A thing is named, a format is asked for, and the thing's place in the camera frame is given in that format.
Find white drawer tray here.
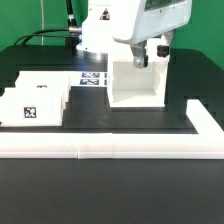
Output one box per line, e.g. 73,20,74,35
15,71,71,101

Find white front drawer with knob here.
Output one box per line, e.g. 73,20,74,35
0,88,65,127

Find white drawer housing box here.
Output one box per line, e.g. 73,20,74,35
107,49,170,108

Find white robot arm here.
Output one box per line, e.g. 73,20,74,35
78,0,192,68

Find white marker sheet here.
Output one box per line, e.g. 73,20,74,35
70,71,107,87

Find white L-shaped fence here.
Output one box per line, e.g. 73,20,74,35
0,99,224,159

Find black cables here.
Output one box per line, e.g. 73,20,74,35
13,0,83,47

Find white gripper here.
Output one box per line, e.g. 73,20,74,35
112,0,192,68

